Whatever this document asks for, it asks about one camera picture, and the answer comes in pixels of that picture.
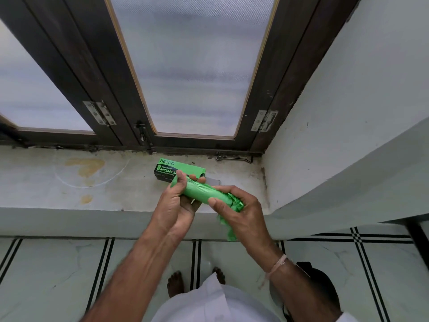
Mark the person's right hand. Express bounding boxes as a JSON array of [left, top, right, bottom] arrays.
[[207, 185, 285, 273]]

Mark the person's left hand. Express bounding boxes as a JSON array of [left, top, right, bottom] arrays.
[[149, 170, 207, 244]]

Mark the green garbage bag roll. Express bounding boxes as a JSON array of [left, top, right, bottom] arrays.
[[170, 176, 235, 212]]

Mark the green black garbage bag box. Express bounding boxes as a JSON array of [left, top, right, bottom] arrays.
[[153, 157, 221, 187]]

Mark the person's right forearm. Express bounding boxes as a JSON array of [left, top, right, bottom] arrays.
[[268, 261, 342, 322]]

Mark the person's left forearm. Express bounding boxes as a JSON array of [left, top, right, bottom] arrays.
[[82, 228, 181, 322]]

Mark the person's left foot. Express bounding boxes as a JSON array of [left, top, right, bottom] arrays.
[[166, 271, 184, 299]]

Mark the pale thread wristband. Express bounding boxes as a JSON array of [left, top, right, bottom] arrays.
[[258, 254, 311, 289]]

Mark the dark window latch bolt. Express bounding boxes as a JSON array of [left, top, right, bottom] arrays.
[[132, 121, 153, 155]]

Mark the silver window hinge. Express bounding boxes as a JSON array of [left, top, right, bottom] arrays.
[[250, 110, 279, 133], [83, 100, 117, 127]]

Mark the white stone window sill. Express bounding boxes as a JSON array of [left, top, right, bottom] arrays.
[[0, 146, 270, 213]]

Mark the frosted glass window pane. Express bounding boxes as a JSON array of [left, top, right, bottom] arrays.
[[0, 18, 94, 133], [104, 0, 281, 138]]

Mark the dark wooden window frame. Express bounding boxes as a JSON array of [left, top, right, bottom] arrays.
[[0, 0, 361, 155]]

